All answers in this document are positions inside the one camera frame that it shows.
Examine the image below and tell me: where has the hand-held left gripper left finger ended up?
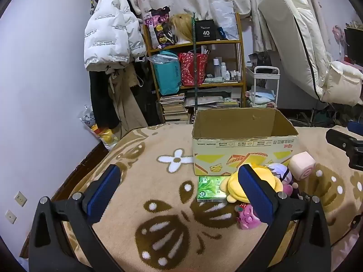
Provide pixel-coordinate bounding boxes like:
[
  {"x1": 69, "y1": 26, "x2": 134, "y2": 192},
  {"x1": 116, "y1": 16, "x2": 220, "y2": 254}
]
[{"x1": 28, "y1": 164, "x2": 125, "y2": 272}]

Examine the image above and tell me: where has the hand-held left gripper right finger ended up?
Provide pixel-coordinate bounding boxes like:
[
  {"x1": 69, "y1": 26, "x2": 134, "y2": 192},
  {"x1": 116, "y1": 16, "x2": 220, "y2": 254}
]
[{"x1": 238, "y1": 164, "x2": 332, "y2": 272}]

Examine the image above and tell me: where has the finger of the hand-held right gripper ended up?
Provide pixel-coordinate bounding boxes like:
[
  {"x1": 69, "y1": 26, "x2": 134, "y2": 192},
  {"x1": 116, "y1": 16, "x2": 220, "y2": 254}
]
[
  {"x1": 348, "y1": 121, "x2": 363, "y2": 135},
  {"x1": 326, "y1": 129, "x2": 363, "y2": 155}
]

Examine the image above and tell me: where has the yellow plush toy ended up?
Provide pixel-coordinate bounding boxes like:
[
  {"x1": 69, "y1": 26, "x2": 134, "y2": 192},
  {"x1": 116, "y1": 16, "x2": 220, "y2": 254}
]
[{"x1": 227, "y1": 164, "x2": 284, "y2": 203}]

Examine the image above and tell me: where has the pink and white plush toy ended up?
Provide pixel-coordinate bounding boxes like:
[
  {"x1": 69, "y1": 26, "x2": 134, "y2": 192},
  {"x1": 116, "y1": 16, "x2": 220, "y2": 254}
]
[{"x1": 237, "y1": 204, "x2": 264, "y2": 231}]

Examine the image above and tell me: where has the purple-haired plush doll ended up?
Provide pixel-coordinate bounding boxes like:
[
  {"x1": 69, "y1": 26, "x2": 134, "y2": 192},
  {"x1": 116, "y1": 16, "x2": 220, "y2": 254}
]
[{"x1": 265, "y1": 163, "x2": 300, "y2": 199}]

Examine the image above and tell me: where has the printed cardboard box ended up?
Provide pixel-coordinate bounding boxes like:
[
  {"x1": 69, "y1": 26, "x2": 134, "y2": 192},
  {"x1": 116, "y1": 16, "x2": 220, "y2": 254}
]
[{"x1": 192, "y1": 108, "x2": 299, "y2": 177}]

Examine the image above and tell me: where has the pink cube plush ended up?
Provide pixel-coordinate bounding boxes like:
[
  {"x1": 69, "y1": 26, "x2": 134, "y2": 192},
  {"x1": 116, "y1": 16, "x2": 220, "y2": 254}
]
[{"x1": 288, "y1": 151, "x2": 316, "y2": 180}]

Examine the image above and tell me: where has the green tissue pack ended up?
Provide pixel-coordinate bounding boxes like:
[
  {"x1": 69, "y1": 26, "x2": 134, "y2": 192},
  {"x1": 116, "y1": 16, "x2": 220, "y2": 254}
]
[{"x1": 196, "y1": 176, "x2": 231, "y2": 203}]

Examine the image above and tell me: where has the cream cushion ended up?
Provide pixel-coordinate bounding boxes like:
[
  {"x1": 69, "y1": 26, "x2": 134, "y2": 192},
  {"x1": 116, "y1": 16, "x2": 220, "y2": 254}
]
[{"x1": 320, "y1": 61, "x2": 363, "y2": 107}]

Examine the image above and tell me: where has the yellow plastic bag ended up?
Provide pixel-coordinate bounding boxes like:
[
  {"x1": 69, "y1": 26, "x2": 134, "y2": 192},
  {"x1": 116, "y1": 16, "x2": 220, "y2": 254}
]
[{"x1": 81, "y1": 105, "x2": 120, "y2": 151}]

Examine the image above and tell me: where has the beige patterned blanket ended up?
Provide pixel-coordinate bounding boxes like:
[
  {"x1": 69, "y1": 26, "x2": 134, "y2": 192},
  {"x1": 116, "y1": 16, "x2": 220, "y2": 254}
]
[{"x1": 61, "y1": 123, "x2": 363, "y2": 272}]

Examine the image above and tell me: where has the beige coat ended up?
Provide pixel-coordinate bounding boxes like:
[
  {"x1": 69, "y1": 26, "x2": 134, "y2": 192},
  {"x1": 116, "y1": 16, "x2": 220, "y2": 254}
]
[{"x1": 108, "y1": 66, "x2": 148, "y2": 136}]

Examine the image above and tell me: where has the black coat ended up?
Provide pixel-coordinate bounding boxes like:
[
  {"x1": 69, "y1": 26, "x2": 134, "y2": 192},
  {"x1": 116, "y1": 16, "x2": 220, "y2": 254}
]
[{"x1": 89, "y1": 69, "x2": 120, "y2": 129}]

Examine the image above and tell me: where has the white rolling cart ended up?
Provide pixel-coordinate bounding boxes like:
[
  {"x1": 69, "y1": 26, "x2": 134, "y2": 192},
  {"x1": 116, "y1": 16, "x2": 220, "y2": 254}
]
[{"x1": 245, "y1": 66, "x2": 281, "y2": 109}]

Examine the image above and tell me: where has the pile of papers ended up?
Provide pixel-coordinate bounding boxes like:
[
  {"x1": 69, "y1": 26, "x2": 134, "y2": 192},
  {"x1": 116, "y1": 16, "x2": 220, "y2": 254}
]
[{"x1": 184, "y1": 95, "x2": 240, "y2": 111}]

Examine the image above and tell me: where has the stack of books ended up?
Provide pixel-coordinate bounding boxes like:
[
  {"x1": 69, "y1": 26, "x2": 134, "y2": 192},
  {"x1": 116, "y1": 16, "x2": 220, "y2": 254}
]
[{"x1": 159, "y1": 93, "x2": 192, "y2": 124}]

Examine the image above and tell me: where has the white folded mattress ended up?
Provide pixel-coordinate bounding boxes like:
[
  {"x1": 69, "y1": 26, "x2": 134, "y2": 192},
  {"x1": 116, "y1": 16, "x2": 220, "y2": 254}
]
[{"x1": 258, "y1": 0, "x2": 334, "y2": 101}]

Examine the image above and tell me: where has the group of white cosmetic bottles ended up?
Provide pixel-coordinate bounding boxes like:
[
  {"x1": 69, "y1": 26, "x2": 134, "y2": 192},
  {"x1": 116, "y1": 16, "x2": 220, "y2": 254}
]
[{"x1": 213, "y1": 58, "x2": 242, "y2": 81}]

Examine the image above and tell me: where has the teal bag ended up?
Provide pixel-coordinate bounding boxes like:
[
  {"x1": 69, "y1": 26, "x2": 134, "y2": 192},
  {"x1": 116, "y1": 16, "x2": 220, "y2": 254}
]
[{"x1": 153, "y1": 51, "x2": 182, "y2": 96}]

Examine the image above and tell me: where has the red patterned gift bag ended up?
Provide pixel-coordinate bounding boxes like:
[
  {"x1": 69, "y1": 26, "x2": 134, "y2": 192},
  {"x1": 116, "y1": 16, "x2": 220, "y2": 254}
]
[{"x1": 178, "y1": 51, "x2": 209, "y2": 87}]

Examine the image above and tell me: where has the green pole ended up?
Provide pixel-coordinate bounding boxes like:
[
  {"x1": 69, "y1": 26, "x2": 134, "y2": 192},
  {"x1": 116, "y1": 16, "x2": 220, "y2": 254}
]
[{"x1": 192, "y1": 11, "x2": 199, "y2": 111}]

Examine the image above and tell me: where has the clear plastic bag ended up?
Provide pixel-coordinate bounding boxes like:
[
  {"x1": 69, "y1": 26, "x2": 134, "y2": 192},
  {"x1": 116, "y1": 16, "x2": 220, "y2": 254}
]
[{"x1": 147, "y1": 54, "x2": 179, "y2": 64}]

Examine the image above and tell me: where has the white puffer jacket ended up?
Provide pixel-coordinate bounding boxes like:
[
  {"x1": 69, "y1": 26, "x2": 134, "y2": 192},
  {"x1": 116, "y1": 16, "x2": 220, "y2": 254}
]
[{"x1": 83, "y1": 0, "x2": 146, "y2": 72}]

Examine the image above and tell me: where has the yellow wooden shelf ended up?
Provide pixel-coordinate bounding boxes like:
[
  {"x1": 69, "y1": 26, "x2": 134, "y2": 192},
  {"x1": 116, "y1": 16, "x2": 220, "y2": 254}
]
[{"x1": 142, "y1": 13, "x2": 247, "y2": 124}]

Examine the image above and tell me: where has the white plastic bag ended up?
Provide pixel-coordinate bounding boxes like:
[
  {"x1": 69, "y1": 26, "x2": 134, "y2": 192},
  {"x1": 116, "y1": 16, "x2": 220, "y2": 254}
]
[{"x1": 211, "y1": 0, "x2": 239, "y2": 41}]

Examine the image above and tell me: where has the black box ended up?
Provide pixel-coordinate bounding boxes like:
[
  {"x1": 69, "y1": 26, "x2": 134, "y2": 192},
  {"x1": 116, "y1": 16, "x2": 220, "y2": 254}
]
[{"x1": 195, "y1": 20, "x2": 217, "y2": 41}]

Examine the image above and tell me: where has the cartoon printed bag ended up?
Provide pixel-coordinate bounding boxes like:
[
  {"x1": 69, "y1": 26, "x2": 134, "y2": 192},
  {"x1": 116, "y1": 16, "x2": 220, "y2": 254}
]
[{"x1": 144, "y1": 7, "x2": 175, "y2": 49}]

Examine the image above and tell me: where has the blond wig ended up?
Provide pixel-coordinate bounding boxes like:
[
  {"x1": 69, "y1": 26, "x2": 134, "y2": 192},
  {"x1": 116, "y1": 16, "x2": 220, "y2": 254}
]
[{"x1": 169, "y1": 14, "x2": 195, "y2": 44}]

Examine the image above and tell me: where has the dark wooden bed frame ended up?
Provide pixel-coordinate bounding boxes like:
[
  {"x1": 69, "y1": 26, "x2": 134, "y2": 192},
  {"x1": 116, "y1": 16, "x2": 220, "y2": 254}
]
[{"x1": 21, "y1": 142, "x2": 108, "y2": 258}]

